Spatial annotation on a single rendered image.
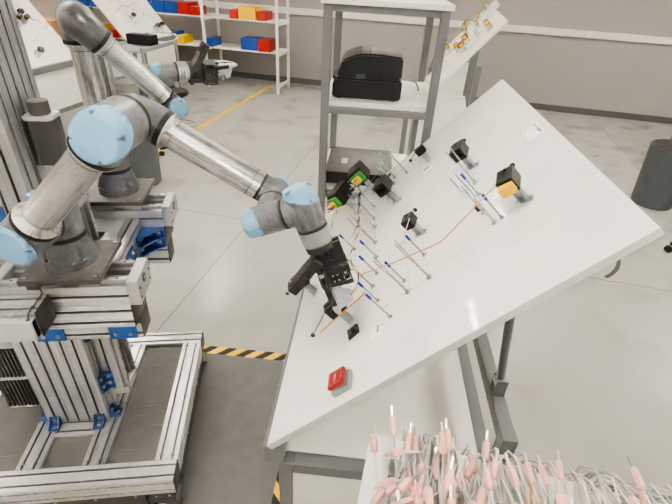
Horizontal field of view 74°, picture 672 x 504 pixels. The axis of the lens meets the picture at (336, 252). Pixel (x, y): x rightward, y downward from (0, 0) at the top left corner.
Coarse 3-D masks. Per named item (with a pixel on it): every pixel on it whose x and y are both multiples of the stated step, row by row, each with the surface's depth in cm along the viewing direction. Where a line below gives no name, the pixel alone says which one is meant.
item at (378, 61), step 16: (352, 48) 203; (368, 48) 196; (384, 48) 200; (352, 64) 187; (368, 64) 187; (384, 64) 187; (400, 64) 186; (336, 80) 191; (352, 80) 191; (368, 80) 191; (384, 80) 190; (400, 80) 196; (336, 96) 195; (352, 96) 194; (368, 96) 194; (384, 96) 193; (400, 96) 194
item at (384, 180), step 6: (384, 174) 164; (390, 174) 171; (378, 180) 165; (384, 180) 162; (390, 180) 165; (378, 186) 161; (384, 186) 161; (390, 186) 163; (378, 192) 164; (384, 192) 162; (390, 192) 164; (390, 198) 166; (396, 198) 166
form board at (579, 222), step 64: (448, 128) 180; (512, 128) 139; (448, 192) 141; (576, 192) 96; (384, 256) 144; (448, 256) 116; (512, 256) 98; (576, 256) 84; (384, 320) 118; (448, 320) 99; (320, 384) 120; (384, 384) 101
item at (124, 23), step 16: (96, 0) 603; (112, 0) 631; (128, 0) 661; (144, 0) 694; (112, 16) 616; (128, 16) 644; (144, 16) 676; (128, 32) 629; (144, 32) 659; (160, 48) 685
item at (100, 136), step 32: (128, 96) 101; (96, 128) 91; (128, 128) 95; (64, 160) 99; (96, 160) 94; (64, 192) 103; (0, 224) 109; (32, 224) 108; (0, 256) 112; (32, 256) 111
